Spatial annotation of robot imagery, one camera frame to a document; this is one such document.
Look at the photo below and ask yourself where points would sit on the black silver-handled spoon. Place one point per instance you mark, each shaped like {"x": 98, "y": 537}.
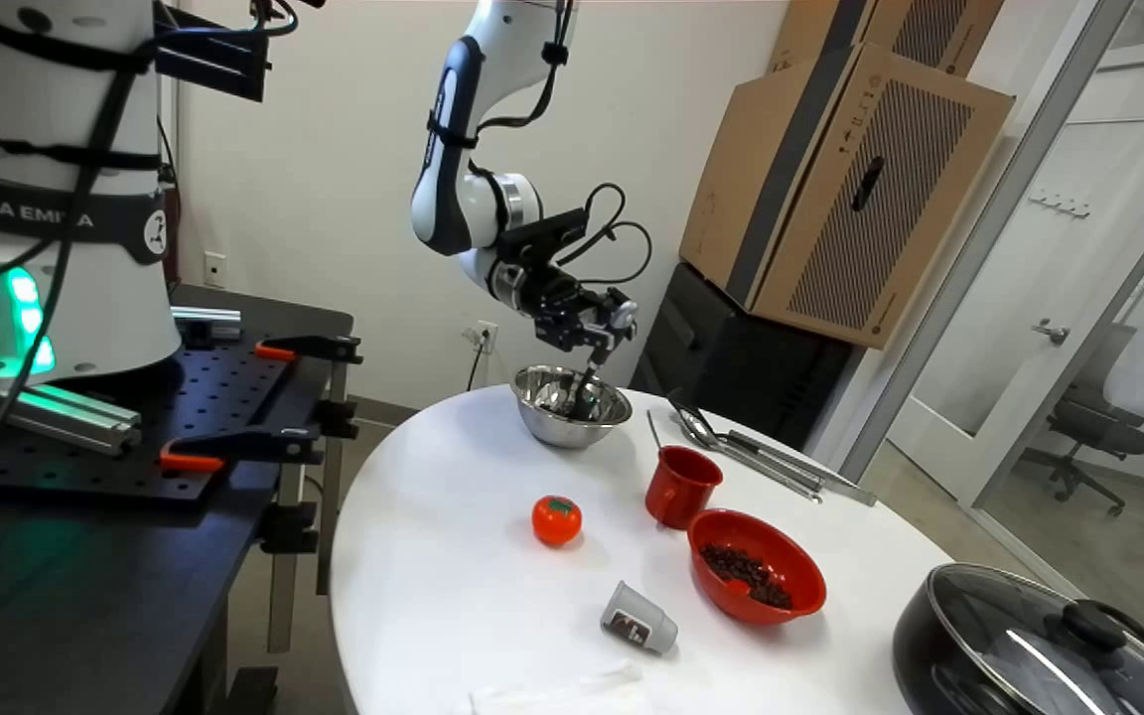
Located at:
{"x": 580, "y": 390}

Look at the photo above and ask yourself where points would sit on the cardboard box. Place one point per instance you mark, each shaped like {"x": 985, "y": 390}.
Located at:
{"x": 840, "y": 172}

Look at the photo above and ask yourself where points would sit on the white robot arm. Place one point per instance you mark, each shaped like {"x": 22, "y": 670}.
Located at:
{"x": 500, "y": 77}

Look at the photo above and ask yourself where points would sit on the red bowl with beans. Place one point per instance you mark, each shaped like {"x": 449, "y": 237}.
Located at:
{"x": 752, "y": 572}

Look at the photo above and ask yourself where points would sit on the grey small pouch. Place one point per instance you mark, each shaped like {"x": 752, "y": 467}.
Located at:
{"x": 636, "y": 621}

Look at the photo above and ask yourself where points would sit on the orange black clamp right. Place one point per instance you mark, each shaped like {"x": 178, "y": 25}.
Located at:
{"x": 338, "y": 351}

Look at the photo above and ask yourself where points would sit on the aluminium rail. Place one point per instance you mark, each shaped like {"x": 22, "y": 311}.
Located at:
{"x": 77, "y": 417}

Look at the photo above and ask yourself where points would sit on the orange toy tomato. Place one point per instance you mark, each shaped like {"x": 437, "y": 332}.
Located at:
{"x": 555, "y": 523}

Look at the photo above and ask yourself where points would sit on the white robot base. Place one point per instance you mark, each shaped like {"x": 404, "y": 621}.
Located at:
{"x": 82, "y": 193}

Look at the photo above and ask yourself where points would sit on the white round table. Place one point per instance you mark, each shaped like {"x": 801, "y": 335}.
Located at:
{"x": 448, "y": 601}

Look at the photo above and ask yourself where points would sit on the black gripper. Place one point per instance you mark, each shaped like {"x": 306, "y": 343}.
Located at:
{"x": 567, "y": 311}

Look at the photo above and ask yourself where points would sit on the orange black clamp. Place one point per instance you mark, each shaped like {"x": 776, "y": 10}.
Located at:
{"x": 220, "y": 449}
{"x": 338, "y": 351}

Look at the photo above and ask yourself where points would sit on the black office chair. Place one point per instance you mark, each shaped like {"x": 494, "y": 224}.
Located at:
{"x": 1090, "y": 422}

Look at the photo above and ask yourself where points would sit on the black perforated breadboard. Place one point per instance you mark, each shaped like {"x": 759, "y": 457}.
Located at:
{"x": 158, "y": 433}

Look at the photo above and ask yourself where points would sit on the black storage case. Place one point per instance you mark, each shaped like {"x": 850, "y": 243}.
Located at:
{"x": 723, "y": 357}

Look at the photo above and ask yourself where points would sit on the silver metal bowl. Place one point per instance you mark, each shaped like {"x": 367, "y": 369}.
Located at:
{"x": 541, "y": 398}

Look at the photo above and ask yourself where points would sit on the black pot with glass lid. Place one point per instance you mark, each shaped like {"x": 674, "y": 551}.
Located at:
{"x": 978, "y": 639}

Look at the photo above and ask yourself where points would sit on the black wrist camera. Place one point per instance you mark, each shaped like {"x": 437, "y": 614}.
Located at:
{"x": 541, "y": 240}

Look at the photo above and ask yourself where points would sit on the orange black clamp left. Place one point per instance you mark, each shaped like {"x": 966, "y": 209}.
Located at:
{"x": 220, "y": 449}

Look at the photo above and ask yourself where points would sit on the red cup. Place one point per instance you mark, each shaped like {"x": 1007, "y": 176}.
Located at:
{"x": 681, "y": 486}

